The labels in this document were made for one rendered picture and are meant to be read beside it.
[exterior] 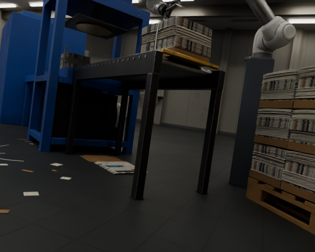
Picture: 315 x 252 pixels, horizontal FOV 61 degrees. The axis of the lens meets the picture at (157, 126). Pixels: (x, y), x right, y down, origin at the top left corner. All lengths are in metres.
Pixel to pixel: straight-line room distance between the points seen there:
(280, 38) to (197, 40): 0.68
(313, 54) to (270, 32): 11.36
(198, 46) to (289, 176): 0.89
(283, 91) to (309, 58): 11.69
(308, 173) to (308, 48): 12.10
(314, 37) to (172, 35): 12.27
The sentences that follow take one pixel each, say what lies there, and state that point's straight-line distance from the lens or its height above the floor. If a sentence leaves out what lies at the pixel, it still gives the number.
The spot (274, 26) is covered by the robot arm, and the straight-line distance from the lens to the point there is 2.15.
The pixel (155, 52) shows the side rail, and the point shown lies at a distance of 1.45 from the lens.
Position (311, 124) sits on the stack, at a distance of 1.58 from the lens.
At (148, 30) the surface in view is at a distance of 1.83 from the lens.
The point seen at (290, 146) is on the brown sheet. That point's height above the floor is 0.39.
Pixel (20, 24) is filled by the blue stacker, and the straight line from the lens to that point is 5.00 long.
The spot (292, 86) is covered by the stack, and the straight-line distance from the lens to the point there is 1.72.
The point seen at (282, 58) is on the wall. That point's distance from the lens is 13.38.
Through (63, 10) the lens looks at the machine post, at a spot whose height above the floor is 1.27.
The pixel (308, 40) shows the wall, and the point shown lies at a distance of 13.63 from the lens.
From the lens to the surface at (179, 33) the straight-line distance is 1.60.
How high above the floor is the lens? 0.46
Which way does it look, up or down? 2 degrees down
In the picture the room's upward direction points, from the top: 8 degrees clockwise
